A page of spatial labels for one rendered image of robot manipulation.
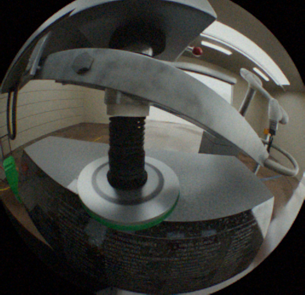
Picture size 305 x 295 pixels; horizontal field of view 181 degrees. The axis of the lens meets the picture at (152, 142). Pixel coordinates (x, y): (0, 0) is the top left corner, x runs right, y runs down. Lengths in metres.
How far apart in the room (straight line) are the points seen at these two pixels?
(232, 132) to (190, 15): 0.18
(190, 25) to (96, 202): 0.30
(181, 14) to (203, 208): 0.31
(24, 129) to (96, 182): 4.99
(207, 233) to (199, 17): 0.33
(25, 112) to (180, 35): 5.11
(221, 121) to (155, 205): 0.15
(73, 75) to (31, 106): 5.08
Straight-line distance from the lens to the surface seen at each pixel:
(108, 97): 0.15
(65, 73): 0.16
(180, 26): 0.18
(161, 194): 0.19
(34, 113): 5.25
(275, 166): 0.42
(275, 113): 0.83
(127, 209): 0.16
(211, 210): 0.23
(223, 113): 0.15
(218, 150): 1.16
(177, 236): 0.20
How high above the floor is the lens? 0.99
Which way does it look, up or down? 19 degrees down
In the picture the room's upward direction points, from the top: 6 degrees clockwise
